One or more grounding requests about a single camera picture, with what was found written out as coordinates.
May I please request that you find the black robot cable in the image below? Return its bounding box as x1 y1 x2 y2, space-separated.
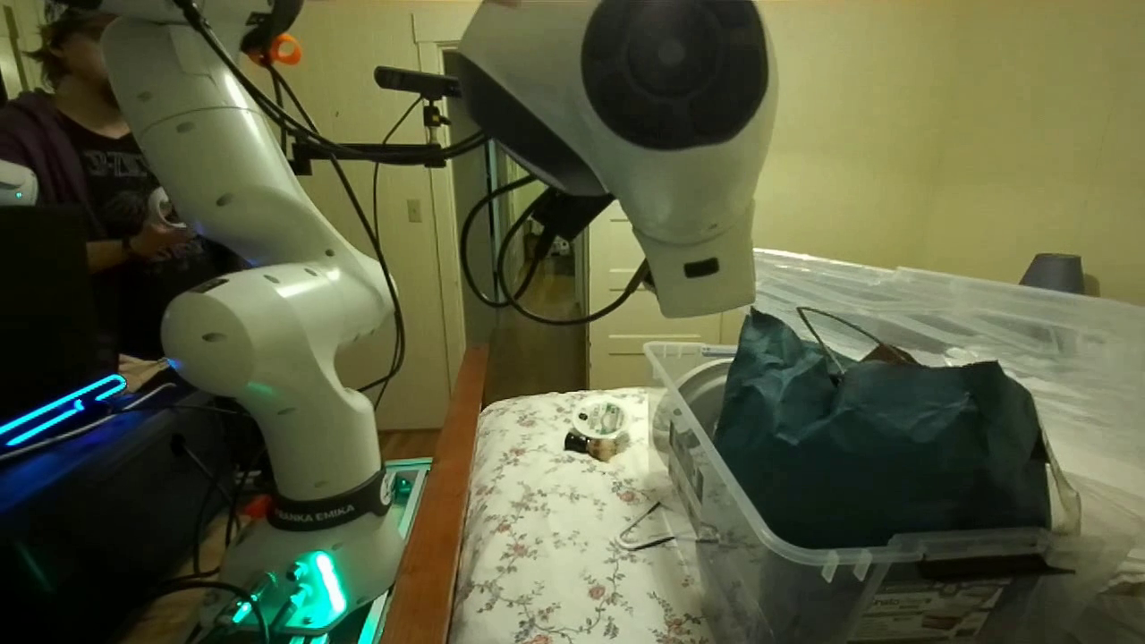
174 0 656 395

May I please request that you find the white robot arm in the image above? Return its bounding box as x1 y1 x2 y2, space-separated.
96 0 775 530

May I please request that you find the small round white container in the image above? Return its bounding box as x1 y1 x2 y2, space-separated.
564 400 631 461

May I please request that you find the clear plastic storage box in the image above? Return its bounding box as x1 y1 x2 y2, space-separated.
642 344 1083 644

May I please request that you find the robot base plate green light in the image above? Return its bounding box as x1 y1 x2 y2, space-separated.
189 456 431 644

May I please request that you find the black camera on stand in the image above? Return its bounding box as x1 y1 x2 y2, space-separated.
285 63 487 176

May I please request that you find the teal cloth bag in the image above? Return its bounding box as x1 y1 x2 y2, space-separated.
713 312 1050 546

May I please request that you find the floral bed sheet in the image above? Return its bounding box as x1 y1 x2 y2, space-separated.
450 385 715 644

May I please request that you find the wooden bed frame rail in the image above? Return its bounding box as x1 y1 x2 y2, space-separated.
379 344 490 644

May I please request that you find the wire clothes hanger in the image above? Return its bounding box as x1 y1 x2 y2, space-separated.
620 499 715 552

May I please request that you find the grey table lamp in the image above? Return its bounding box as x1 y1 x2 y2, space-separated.
1021 252 1083 293

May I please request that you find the blue lit desk device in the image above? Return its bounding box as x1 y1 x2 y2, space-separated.
0 372 127 455

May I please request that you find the person in dark shirt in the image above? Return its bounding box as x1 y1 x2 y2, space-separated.
0 0 240 389

